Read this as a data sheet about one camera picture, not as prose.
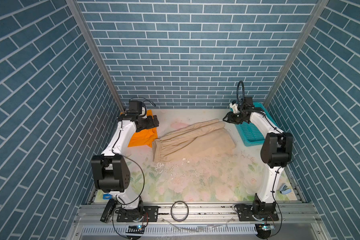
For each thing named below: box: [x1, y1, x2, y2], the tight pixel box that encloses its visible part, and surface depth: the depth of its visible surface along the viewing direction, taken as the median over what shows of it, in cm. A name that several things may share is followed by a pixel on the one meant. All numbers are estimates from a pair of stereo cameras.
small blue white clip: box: [280, 183, 292, 195], surface depth 82 cm
